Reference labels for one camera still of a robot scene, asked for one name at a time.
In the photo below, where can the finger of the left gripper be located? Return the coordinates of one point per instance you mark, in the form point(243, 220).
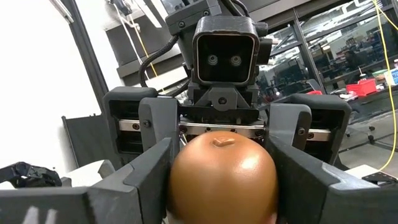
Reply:
point(289, 124)
point(158, 124)

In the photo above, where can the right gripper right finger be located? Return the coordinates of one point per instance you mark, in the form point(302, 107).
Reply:
point(326, 202)

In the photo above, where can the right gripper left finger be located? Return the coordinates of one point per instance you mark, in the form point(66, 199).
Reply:
point(93, 205)

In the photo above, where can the brown toy kiwi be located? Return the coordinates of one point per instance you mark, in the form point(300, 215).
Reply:
point(222, 180)

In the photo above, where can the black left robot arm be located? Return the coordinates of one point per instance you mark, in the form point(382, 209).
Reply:
point(192, 15)

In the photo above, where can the dark grey panel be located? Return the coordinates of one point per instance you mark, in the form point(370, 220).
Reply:
point(90, 140)

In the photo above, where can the red plastic bin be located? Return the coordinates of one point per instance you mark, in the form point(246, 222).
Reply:
point(362, 88)

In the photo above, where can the blue and white box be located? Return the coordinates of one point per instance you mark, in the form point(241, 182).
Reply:
point(392, 77)

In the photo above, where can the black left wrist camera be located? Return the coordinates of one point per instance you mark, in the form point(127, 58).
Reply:
point(225, 49)

